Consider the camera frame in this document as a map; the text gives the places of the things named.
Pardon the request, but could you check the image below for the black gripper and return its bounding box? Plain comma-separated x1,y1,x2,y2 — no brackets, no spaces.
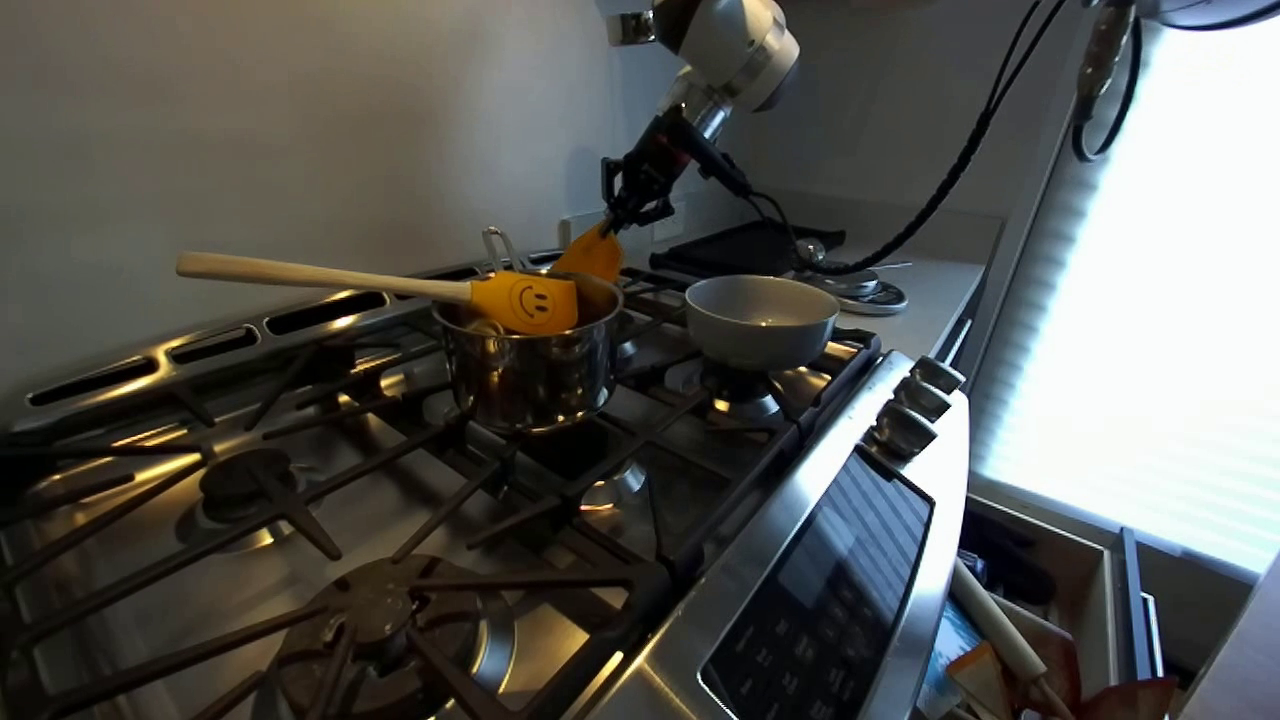
598,99,752,239

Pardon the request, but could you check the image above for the orange cloth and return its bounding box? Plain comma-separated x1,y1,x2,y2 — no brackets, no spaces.
548,220,630,293

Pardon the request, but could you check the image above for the steel stove knob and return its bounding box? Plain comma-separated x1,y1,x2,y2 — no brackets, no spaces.
892,374,956,425
860,397,941,468
912,352,973,402

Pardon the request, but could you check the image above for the stainless steel gas stove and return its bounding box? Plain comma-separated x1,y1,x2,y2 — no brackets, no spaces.
0,248,982,720

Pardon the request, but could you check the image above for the black rectangular tray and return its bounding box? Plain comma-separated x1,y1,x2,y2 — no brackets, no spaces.
643,217,852,284

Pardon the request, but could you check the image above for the white bowl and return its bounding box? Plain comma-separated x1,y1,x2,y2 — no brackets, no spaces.
681,271,850,378

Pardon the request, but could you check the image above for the small steel pot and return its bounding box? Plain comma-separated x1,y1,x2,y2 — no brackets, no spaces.
428,270,630,439

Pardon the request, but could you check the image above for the round steel lid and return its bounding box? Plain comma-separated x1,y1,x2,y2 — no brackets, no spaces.
817,270,912,319

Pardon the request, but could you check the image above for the bright window blind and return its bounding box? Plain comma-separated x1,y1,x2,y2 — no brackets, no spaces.
968,12,1280,579

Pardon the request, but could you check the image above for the white rolling pin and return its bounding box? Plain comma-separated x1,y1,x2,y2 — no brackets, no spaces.
943,555,1060,692

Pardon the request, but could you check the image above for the yellow spatula wooden handle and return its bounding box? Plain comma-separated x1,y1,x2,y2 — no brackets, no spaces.
173,248,590,337

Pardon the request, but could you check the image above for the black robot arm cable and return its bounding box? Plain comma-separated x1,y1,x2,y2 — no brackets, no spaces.
746,0,1072,284

